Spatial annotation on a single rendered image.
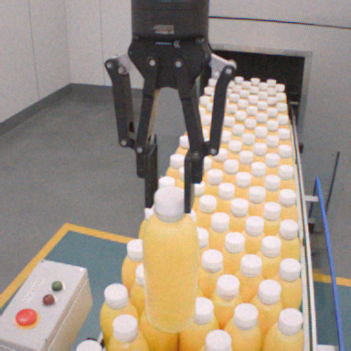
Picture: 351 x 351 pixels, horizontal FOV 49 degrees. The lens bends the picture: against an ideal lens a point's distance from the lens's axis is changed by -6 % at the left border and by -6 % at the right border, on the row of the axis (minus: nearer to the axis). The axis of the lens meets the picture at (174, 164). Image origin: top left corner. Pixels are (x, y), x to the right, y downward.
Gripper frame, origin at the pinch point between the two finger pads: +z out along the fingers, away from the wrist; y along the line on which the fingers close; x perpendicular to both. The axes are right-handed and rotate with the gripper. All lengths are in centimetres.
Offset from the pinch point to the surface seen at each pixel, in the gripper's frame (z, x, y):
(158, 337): 33.4, 3.2, -2.9
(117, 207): 138, 185, -81
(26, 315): 27.3, -2.8, -23.5
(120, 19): 41, 413, -153
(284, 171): 27, 56, 18
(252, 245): 31.4, 29.3, 11.2
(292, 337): 30.3, 4.8, 19.3
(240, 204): 27.1, 38.2, 7.6
